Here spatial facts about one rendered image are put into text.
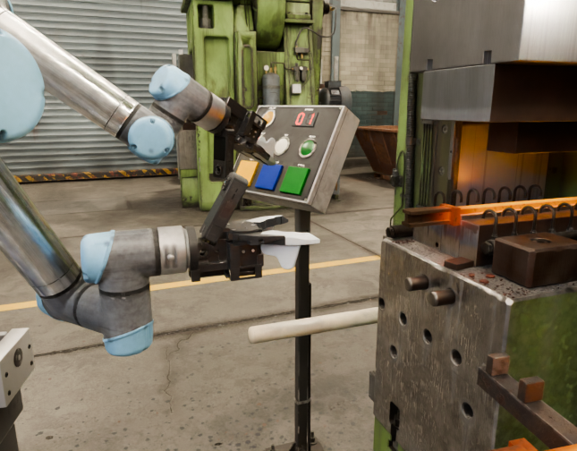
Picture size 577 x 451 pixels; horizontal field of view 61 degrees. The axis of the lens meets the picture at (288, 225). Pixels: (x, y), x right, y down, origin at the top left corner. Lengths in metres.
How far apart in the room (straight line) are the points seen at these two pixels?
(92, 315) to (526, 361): 0.69
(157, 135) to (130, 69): 7.81
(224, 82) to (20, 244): 5.02
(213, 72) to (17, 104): 5.16
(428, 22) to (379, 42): 9.26
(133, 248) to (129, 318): 0.11
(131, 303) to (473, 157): 0.84
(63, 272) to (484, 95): 0.75
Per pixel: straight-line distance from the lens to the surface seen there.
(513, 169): 1.33
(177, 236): 0.76
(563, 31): 0.94
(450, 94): 0.99
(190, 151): 5.89
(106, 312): 0.79
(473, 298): 0.87
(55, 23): 8.72
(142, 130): 0.88
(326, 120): 1.32
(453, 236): 0.99
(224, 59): 5.74
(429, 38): 1.06
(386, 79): 10.37
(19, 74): 0.60
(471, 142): 1.23
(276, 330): 1.29
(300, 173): 1.28
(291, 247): 0.76
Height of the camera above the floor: 1.20
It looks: 14 degrees down
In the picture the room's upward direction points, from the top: straight up
